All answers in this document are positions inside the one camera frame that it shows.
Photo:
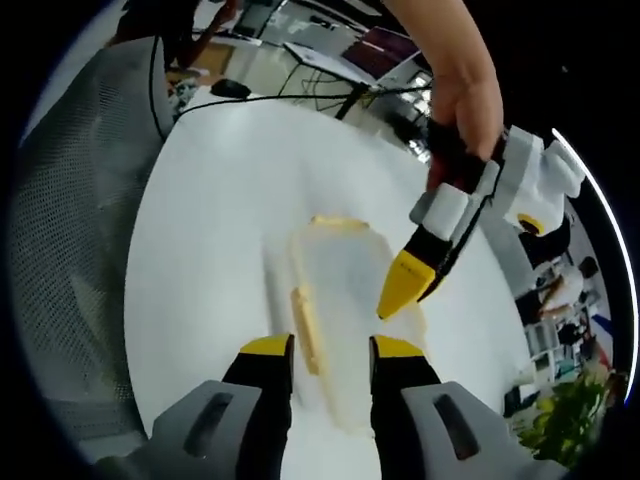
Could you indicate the person's left hand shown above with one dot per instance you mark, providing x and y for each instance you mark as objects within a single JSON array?
[{"x": 475, "y": 110}]

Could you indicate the person's patterned clothing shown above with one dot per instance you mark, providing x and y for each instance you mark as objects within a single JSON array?
[{"x": 182, "y": 90}]

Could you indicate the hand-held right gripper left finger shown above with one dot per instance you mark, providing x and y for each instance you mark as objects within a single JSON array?
[{"x": 260, "y": 390}]

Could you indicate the black computer mouse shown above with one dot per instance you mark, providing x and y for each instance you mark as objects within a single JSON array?
[{"x": 230, "y": 89}]

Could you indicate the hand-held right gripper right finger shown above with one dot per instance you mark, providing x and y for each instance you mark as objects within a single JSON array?
[{"x": 400, "y": 390}]

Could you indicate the green potted plant white pot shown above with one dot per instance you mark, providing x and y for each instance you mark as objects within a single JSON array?
[{"x": 575, "y": 420}]

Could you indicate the clear plastic box yellow buckles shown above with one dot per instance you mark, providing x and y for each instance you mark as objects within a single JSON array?
[{"x": 345, "y": 280}]

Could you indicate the black laptop stand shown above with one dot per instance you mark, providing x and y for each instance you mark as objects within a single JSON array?
[{"x": 352, "y": 102}]

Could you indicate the white open laptop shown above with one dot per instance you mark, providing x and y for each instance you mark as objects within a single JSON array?
[{"x": 360, "y": 55}]

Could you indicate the grey mesh office chair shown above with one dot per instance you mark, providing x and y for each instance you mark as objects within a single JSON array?
[{"x": 75, "y": 240}]

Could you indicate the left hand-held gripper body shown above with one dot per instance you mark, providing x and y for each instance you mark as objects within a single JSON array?
[{"x": 530, "y": 180}]

